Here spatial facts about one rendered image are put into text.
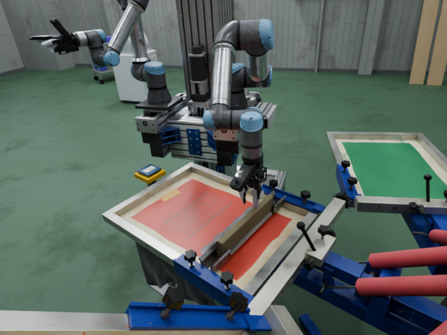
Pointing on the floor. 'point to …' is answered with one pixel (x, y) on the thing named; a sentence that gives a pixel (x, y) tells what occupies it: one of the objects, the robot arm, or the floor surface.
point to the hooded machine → (124, 91)
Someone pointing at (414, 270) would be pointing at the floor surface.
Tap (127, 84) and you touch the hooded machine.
